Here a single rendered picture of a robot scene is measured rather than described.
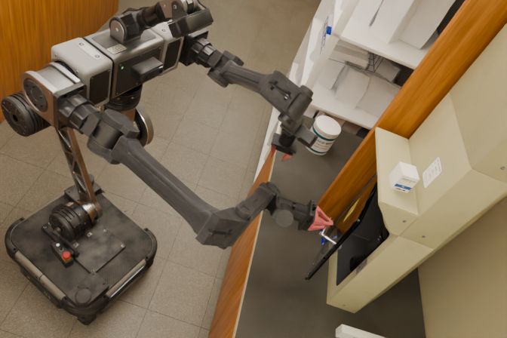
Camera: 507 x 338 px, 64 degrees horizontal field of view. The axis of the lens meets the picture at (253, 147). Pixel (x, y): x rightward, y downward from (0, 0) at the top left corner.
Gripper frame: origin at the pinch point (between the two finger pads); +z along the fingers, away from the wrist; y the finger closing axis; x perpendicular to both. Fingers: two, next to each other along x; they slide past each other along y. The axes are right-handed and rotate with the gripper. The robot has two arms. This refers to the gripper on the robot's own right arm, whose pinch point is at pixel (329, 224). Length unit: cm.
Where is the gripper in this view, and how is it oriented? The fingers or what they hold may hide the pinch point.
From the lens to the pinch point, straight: 141.8
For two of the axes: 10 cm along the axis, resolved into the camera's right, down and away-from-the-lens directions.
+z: 9.3, 3.6, 0.9
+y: 3.2, -6.6, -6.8
